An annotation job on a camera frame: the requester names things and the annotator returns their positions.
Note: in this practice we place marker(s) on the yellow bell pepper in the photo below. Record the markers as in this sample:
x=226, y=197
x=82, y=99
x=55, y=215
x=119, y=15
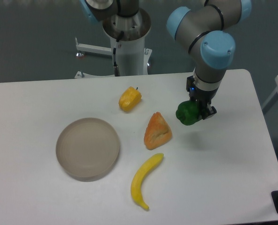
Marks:
x=129, y=99

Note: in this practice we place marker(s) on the grey round plate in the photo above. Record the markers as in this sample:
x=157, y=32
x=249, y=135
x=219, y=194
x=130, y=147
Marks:
x=87, y=149

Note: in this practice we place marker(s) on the orange triangular bread piece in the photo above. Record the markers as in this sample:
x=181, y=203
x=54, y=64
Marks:
x=157, y=133

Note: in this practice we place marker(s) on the green bell pepper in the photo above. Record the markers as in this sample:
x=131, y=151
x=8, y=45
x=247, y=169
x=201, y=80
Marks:
x=188, y=113

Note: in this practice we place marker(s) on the yellow banana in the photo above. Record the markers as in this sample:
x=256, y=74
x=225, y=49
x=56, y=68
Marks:
x=139, y=177

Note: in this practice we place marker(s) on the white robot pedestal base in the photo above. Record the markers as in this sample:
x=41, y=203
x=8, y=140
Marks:
x=127, y=40

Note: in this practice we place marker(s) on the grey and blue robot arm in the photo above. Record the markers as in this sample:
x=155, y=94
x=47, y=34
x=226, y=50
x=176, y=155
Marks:
x=201, y=34

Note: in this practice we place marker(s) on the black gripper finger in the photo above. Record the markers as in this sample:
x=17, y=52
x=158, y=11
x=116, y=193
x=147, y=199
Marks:
x=206, y=110

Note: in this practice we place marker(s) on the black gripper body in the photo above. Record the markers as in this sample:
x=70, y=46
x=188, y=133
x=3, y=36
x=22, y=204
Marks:
x=197, y=94

